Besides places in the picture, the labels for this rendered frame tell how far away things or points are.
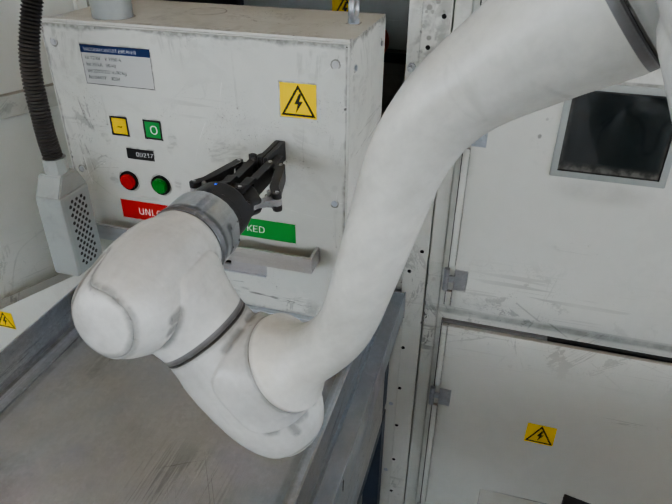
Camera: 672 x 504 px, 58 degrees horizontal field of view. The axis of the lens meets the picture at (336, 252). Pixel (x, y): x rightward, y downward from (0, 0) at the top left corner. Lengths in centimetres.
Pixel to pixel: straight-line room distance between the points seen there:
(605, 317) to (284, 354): 79
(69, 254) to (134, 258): 51
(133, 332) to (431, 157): 30
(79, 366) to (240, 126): 51
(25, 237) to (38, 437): 47
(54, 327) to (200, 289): 65
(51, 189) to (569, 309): 93
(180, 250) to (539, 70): 37
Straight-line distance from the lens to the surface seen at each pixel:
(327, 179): 93
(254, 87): 92
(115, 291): 57
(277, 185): 79
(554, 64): 38
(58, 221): 107
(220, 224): 68
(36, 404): 113
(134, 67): 101
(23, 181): 135
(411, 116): 42
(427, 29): 107
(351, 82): 88
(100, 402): 109
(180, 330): 60
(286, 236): 100
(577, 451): 148
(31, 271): 142
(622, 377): 134
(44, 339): 122
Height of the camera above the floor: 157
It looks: 31 degrees down
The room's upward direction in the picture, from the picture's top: straight up
